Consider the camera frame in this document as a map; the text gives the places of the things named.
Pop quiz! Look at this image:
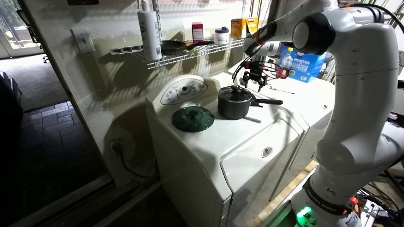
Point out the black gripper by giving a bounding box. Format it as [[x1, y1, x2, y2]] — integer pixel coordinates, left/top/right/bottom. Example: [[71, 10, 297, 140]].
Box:
[[243, 61, 268, 92]]

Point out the glass pot lid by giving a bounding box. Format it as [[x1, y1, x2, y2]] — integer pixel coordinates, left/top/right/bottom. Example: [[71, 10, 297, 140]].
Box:
[[218, 85, 254, 105]]

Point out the white tub purple lid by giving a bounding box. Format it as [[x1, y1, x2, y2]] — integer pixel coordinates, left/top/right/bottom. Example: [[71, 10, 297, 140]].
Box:
[[212, 25, 231, 46]]

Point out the blue cardboard box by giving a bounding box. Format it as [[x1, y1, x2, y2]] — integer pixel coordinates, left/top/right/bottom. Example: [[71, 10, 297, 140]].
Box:
[[278, 43, 330, 83]]

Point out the yellow cardboard box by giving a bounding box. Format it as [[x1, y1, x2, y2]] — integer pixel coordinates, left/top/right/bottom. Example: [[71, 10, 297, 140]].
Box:
[[230, 17, 260, 41]]

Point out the white dryer machine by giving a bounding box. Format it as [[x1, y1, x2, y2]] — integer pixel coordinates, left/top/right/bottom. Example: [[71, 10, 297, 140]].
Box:
[[229, 62, 339, 203]]

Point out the oval washer control panel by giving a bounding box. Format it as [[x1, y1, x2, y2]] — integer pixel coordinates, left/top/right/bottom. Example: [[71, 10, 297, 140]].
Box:
[[159, 78, 210, 107]]

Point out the red and white can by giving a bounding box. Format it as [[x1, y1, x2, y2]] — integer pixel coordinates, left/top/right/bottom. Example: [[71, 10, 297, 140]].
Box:
[[191, 22, 206, 43]]

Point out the white washing machine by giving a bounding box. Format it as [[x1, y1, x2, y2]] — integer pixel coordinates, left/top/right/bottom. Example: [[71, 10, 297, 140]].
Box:
[[144, 73, 307, 227]]

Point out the black frying pan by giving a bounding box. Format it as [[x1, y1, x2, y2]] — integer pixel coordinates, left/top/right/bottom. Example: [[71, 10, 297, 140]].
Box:
[[161, 39, 188, 57]]

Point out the wooden plank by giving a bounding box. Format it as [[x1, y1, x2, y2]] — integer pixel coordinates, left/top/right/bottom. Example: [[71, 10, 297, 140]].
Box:
[[252, 159, 321, 227]]

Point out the tall white spray bottle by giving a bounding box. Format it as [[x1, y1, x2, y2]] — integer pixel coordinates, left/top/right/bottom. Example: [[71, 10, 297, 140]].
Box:
[[137, 0, 165, 63]]

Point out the black saucepan with handle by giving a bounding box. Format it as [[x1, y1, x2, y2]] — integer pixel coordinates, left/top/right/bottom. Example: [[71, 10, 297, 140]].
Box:
[[218, 85, 284, 121]]

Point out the white wire shelf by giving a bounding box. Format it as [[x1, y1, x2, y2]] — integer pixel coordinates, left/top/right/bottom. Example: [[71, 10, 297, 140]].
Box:
[[110, 37, 254, 71]]

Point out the black power plug cable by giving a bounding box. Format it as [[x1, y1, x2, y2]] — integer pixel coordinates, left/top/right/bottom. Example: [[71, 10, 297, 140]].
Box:
[[110, 141, 158, 179]]

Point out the white wall outlet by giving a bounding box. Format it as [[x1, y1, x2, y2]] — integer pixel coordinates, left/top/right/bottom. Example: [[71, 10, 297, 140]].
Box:
[[71, 28, 96, 56]]

